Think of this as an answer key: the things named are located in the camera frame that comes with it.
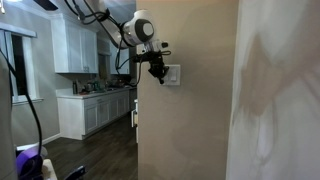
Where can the beige padded object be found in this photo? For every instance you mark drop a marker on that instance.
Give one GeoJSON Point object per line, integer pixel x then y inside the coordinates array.
{"type": "Point", "coordinates": [49, 170]}

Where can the green kitchen container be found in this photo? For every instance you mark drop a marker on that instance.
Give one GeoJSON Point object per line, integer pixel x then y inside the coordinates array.
{"type": "Point", "coordinates": [96, 86]}

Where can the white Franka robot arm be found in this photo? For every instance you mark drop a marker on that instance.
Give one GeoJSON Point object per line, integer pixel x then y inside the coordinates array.
{"type": "Point", "coordinates": [138, 31]}

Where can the white light switch rocker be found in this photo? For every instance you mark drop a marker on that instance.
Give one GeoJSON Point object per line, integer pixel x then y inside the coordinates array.
{"type": "Point", "coordinates": [173, 75]}

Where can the white framed window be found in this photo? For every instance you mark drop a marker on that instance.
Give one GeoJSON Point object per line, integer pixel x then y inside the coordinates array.
{"type": "Point", "coordinates": [20, 66]}

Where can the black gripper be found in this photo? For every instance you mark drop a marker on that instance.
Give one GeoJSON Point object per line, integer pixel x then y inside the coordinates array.
{"type": "Point", "coordinates": [156, 68]}

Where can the dark bottle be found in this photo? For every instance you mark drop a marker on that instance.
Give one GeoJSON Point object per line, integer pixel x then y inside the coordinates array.
{"type": "Point", "coordinates": [75, 87]}

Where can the white kitchen cabinets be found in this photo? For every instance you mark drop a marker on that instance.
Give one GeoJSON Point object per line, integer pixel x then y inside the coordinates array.
{"type": "Point", "coordinates": [93, 113]}
{"type": "Point", "coordinates": [75, 50]}

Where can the white upper kitchen cabinets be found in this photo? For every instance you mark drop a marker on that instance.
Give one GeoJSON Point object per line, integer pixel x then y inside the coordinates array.
{"type": "Point", "coordinates": [75, 50]}

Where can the white double switch wall plate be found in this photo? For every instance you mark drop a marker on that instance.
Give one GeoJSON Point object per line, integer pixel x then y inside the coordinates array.
{"type": "Point", "coordinates": [174, 76]}

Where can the white lower kitchen cabinets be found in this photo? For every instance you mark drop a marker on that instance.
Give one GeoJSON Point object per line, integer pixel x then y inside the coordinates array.
{"type": "Point", "coordinates": [93, 113]}

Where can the purple round object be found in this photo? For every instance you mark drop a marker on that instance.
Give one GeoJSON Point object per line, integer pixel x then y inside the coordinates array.
{"type": "Point", "coordinates": [28, 163]}

